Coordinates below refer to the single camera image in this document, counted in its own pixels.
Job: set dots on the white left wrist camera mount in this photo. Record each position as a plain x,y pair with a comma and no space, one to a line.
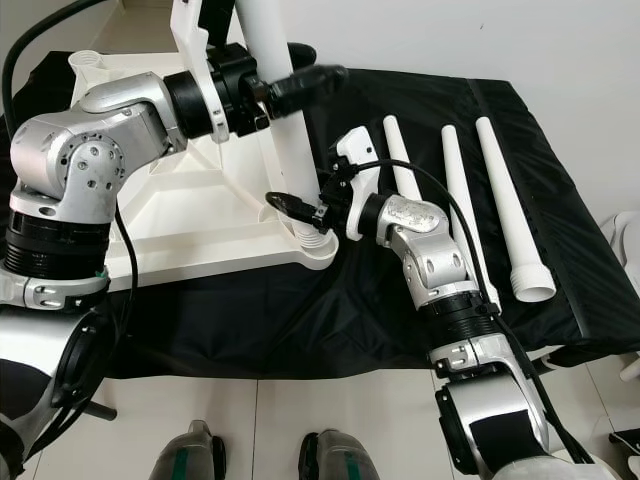
195,70

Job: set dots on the white plastic children table top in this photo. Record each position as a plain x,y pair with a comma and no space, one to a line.
220,215

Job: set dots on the white rounded plastic object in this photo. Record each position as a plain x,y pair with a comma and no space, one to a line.
622,290

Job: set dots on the grey robot foot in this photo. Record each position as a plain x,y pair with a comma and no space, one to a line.
345,460
188,455

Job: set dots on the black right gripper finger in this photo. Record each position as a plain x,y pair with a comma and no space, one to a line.
294,205

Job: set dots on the grey robot left foot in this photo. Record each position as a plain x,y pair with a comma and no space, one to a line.
188,455

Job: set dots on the black flat floor object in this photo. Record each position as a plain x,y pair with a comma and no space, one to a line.
626,441

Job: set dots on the grey robot right foot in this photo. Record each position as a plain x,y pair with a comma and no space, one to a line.
345,460

